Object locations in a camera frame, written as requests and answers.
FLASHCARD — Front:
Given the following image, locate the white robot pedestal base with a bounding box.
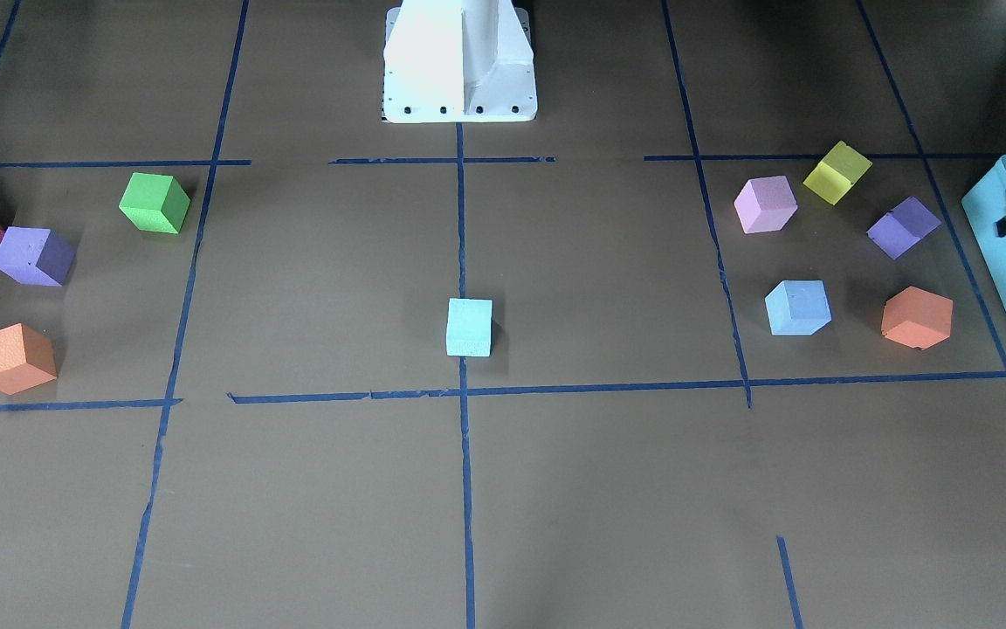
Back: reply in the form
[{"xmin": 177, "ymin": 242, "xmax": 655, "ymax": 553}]
[{"xmin": 381, "ymin": 1, "xmax": 539, "ymax": 124}]

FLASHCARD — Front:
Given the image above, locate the pink foam block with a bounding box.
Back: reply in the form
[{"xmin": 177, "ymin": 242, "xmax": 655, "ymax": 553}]
[{"xmin": 734, "ymin": 176, "xmax": 798, "ymax": 234}]

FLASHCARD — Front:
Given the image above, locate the green foam block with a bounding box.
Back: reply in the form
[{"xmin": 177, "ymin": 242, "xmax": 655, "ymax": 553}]
[{"xmin": 117, "ymin": 172, "xmax": 190, "ymax": 234}]

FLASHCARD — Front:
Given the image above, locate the purple foam block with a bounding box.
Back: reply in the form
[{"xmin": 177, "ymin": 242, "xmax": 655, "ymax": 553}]
[
  {"xmin": 866, "ymin": 197, "xmax": 941, "ymax": 261},
  {"xmin": 0, "ymin": 226, "xmax": 75, "ymax": 287}
]

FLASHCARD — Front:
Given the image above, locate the yellow foam block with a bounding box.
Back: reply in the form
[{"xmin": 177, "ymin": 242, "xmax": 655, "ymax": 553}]
[{"xmin": 803, "ymin": 141, "xmax": 872, "ymax": 206}]

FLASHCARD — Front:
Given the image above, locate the orange foam block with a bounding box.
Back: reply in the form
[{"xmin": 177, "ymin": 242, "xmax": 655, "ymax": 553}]
[
  {"xmin": 879, "ymin": 287, "xmax": 954, "ymax": 349},
  {"xmin": 0, "ymin": 323, "xmax": 59, "ymax": 395}
]

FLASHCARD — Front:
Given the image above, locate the blue foam block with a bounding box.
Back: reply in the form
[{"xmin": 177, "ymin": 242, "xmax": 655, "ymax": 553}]
[
  {"xmin": 444, "ymin": 298, "xmax": 493, "ymax": 357},
  {"xmin": 765, "ymin": 280, "xmax": 833, "ymax": 335}
]

